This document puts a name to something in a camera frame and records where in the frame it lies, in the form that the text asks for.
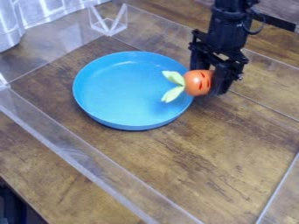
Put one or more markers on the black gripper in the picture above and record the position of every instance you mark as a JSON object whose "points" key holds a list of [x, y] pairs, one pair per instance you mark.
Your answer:
{"points": [[225, 39]]}

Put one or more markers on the orange toy carrot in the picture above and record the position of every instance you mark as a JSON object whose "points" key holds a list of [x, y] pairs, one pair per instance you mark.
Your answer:
{"points": [[194, 83]]}

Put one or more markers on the blue round tray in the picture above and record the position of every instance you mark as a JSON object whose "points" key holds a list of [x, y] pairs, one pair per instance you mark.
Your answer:
{"points": [[119, 88]]}

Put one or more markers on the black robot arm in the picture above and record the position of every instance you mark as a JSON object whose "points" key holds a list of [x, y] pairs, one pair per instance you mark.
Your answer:
{"points": [[246, 4]]}

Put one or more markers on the dark bar at back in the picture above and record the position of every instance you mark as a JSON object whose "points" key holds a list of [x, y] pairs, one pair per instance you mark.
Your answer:
{"points": [[278, 22]]}

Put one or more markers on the clear acrylic triangular stand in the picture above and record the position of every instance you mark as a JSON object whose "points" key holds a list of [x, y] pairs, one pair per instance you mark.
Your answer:
{"points": [[105, 25]]}

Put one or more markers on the white patterned curtain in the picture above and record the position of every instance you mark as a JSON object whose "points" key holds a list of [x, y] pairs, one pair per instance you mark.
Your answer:
{"points": [[23, 14]]}

